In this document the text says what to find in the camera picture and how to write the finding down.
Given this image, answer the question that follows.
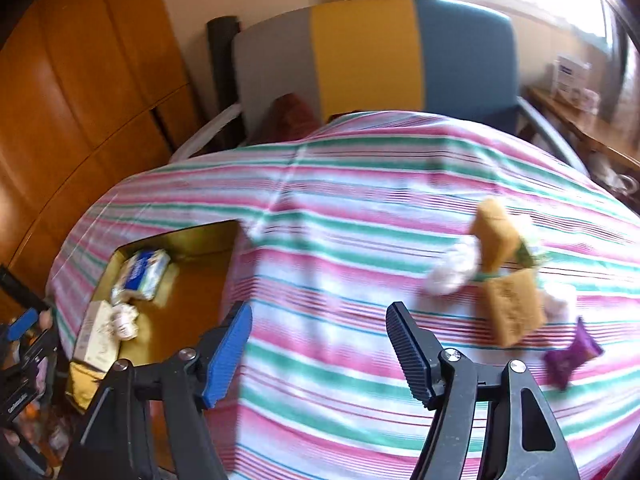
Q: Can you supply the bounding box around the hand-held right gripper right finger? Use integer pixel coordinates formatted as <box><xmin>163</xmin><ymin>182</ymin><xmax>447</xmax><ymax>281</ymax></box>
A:
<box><xmin>386</xmin><ymin>301</ymin><xmax>581</xmax><ymax>480</ymax></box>

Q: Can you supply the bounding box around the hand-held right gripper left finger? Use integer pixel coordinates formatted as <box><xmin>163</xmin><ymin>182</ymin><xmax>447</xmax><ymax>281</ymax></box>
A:
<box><xmin>60</xmin><ymin>301</ymin><xmax>253</xmax><ymax>480</ymax></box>

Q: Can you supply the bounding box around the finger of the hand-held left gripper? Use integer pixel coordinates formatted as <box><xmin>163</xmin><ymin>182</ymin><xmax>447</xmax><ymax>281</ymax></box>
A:
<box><xmin>0</xmin><ymin>265</ymin><xmax>48</xmax><ymax>312</ymax></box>
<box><xmin>0</xmin><ymin>307</ymin><xmax>41</xmax><ymax>356</ymax></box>

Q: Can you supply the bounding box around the gold metal tin tray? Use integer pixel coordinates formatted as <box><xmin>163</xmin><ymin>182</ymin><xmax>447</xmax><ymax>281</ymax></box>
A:
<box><xmin>65</xmin><ymin>220</ymin><xmax>241</xmax><ymax>413</ymax></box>

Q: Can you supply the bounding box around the white carton box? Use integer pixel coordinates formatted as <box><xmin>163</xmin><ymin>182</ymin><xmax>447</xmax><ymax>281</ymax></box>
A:
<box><xmin>74</xmin><ymin>300</ymin><xmax>123</xmax><ymax>371</ymax></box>

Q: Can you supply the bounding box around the white tissue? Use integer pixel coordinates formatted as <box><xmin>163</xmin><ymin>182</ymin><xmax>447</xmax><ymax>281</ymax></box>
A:
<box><xmin>111</xmin><ymin>302</ymin><xmax>140</xmax><ymax>341</ymax></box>
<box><xmin>542</xmin><ymin>282</ymin><xmax>578</xmax><ymax>318</ymax></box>
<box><xmin>425</xmin><ymin>237</ymin><xmax>483</xmax><ymax>296</ymax></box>

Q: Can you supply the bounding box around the blue tissue pack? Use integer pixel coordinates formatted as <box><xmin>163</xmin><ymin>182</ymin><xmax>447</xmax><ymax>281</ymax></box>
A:
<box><xmin>111</xmin><ymin>249</ymin><xmax>172</xmax><ymax>302</ymax></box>

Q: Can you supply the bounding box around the yellow sponge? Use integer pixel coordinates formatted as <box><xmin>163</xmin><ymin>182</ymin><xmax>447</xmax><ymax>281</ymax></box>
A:
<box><xmin>482</xmin><ymin>267</ymin><xmax>548</xmax><ymax>348</ymax></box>

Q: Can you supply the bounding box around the purple candy wrapper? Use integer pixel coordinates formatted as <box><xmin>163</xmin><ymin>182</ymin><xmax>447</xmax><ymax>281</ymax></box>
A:
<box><xmin>544</xmin><ymin>317</ymin><xmax>603</xmax><ymax>391</ymax></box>

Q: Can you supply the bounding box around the striped bedsheet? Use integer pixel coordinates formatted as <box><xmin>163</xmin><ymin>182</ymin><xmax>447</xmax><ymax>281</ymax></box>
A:
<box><xmin>45</xmin><ymin>110</ymin><xmax>640</xmax><ymax>480</ymax></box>

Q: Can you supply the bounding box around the wooden wardrobe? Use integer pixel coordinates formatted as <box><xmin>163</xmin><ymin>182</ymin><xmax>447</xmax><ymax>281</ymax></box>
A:
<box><xmin>0</xmin><ymin>0</ymin><xmax>203</xmax><ymax>306</ymax></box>

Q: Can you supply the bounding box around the white armrest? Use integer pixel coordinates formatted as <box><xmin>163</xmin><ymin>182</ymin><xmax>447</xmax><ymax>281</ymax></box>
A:
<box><xmin>170</xmin><ymin>102</ymin><xmax>243</xmax><ymax>163</ymax></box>

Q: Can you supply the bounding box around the dark red pillow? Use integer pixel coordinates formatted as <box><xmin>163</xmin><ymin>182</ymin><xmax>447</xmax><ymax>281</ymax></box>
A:
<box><xmin>247</xmin><ymin>92</ymin><xmax>321</xmax><ymax>148</ymax></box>

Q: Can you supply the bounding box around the white plastic bag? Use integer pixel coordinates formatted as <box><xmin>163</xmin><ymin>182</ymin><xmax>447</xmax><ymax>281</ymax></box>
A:
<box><xmin>597</xmin><ymin>157</ymin><xmax>640</xmax><ymax>193</ymax></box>

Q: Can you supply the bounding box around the wooden desk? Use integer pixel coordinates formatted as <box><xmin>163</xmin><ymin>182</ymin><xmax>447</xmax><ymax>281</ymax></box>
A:
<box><xmin>525</xmin><ymin>85</ymin><xmax>640</xmax><ymax>171</ymax></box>

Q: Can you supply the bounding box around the grey yellow blue chair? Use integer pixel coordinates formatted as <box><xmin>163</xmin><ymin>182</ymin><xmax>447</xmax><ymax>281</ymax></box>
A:
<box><xmin>232</xmin><ymin>0</ymin><xmax>591</xmax><ymax>176</ymax></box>

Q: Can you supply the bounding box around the white printed mug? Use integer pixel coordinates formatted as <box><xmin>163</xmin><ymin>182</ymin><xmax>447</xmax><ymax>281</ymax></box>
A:
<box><xmin>575</xmin><ymin>87</ymin><xmax>601</xmax><ymax>111</ymax></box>

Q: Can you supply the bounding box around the white carton on desk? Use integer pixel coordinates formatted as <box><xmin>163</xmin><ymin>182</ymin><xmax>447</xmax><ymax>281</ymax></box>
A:
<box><xmin>552</xmin><ymin>54</ymin><xmax>591</xmax><ymax>98</ymax></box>

